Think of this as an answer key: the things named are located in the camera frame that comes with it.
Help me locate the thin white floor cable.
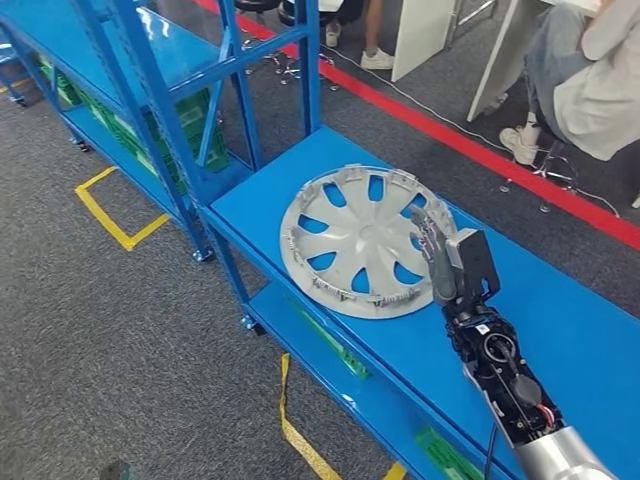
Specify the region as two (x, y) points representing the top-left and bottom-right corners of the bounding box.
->
(319, 42), (621, 219)

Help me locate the grey plastic wheel hubcap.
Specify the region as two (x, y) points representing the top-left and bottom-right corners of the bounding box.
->
(278, 164), (458, 321)

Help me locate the low blue metal shelf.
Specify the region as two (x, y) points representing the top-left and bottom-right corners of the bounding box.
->
(197, 124), (640, 480)

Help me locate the green plastic crate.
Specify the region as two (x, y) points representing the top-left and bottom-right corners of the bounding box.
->
(38, 59), (84, 107)
(170, 87), (231, 195)
(85, 99), (174, 193)

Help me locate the seated person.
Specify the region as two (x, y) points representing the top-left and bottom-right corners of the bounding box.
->
(482, 0), (640, 167)
(325, 0), (396, 72)

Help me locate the small blue metal cart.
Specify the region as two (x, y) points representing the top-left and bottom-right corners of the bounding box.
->
(0, 36), (31, 109)

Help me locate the red floor tape line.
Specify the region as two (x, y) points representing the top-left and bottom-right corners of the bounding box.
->
(191, 0), (640, 254)

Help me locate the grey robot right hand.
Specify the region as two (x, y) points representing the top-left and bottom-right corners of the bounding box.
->
(410, 205), (459, 307)

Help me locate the black stool chrome base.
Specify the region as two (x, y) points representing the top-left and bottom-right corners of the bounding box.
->
(277, 0), (342, 92)
(233, 0), (301, 86)
(500, 139), (581, 215)

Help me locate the white desk panel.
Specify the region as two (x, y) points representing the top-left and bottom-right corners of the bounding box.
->
(467, 0), (604, 124)
(391, 0), (458, 84)

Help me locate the yellow floor tape strip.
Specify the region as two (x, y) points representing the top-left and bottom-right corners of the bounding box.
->
(278, 352), (407, 480)

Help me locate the tall blue metal rack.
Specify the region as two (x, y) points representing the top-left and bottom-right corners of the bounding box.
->
(0, 0), (324, 264)

